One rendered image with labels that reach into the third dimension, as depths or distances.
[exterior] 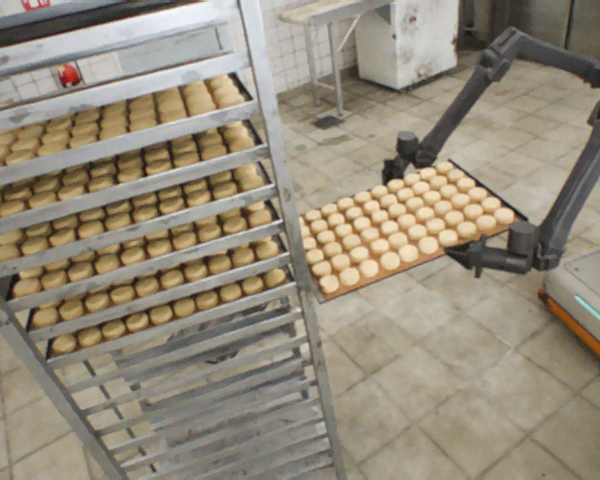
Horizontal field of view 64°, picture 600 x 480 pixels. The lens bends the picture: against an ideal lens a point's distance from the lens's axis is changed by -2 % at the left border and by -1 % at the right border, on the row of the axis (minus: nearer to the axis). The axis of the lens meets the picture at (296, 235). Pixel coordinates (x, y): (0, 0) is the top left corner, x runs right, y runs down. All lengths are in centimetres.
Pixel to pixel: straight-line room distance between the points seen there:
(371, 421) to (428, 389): 29
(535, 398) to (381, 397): 62
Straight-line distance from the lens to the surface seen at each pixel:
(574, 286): 239
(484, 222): 139
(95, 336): 123
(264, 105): 90
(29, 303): 113
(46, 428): 266
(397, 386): 226
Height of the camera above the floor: 182
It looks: 35 degrees down
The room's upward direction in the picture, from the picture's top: 11 degrees counter-clockwise
